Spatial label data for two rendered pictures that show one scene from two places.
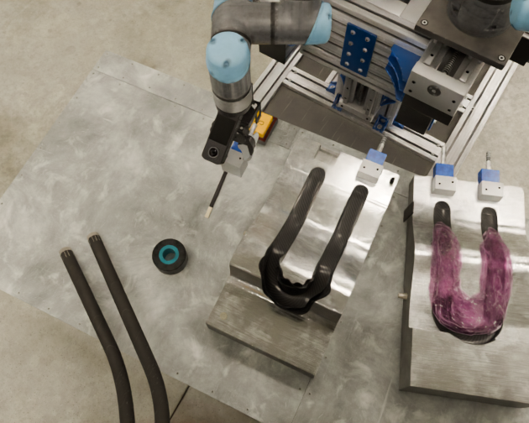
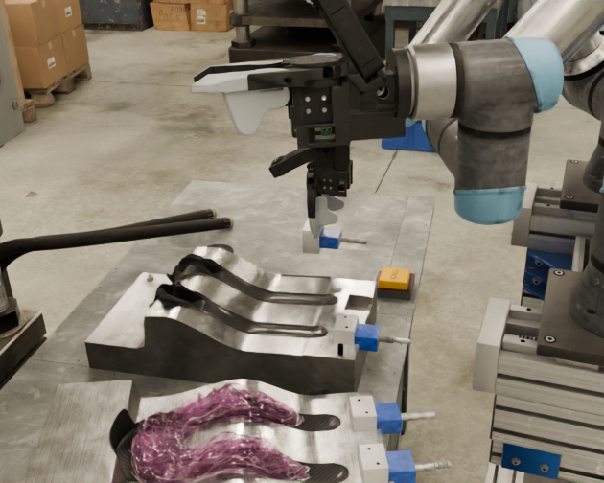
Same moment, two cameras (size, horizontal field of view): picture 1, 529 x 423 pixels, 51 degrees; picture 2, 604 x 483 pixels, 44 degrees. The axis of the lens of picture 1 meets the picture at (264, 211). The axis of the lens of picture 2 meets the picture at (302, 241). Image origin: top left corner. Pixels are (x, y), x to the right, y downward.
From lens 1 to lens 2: 1.39 m
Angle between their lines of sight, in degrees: 60
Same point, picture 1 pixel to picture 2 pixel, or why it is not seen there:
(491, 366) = (78, 452)
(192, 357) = (116, 292)
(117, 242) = (227, 237)
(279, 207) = (277, 284)
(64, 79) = not seen: hidden behind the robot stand
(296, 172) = (326, 287)
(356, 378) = not seen: hidden behind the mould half
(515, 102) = not seen: outside the picture
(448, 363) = (83, 413)
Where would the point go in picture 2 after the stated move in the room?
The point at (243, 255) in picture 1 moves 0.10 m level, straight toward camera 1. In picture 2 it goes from (204, 251) to (155, 262)
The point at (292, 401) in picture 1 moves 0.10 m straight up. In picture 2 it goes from (64, 357) to (55, 313)
